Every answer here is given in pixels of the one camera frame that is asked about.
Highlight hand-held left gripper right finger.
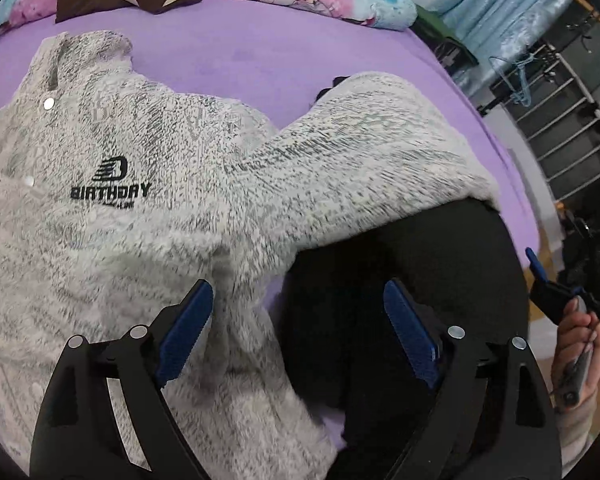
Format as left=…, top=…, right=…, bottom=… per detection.
left=325, top=278, right=563, bottom=480

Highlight metal balcony railing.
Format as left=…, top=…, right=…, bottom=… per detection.
left=477, top=42, right=600, bottom=201

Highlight purple bed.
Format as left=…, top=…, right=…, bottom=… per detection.
left=0, top=0, right=541, bottom=461

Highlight person's right forearm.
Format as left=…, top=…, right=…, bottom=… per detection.
left=555, top=385, right=600, bottom=476

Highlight green stool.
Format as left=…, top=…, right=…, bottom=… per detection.
left=414, top=4, right=481, bottom=68

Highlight grey fleece sweater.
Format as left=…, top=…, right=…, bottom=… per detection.
left=0, top=31, right=501, bottom=480

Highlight person's right hand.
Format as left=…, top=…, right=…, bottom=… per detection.
left=550, top=296, right=600, bottom=413

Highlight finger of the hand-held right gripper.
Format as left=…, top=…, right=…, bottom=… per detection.
left=525, top=247, right=578, bottom=323

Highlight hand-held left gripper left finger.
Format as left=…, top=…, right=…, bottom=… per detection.
left=29, top=279, right=216, bottom=480

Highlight black garment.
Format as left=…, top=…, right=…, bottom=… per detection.
left=280, top=197, right=531, bottom=480

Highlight blue clothes hanger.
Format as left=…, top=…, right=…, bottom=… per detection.
left=489, top=52, right=536, bottom=107

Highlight blue curtain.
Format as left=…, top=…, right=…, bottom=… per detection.
left=425, top=0, right=581, bottom=96

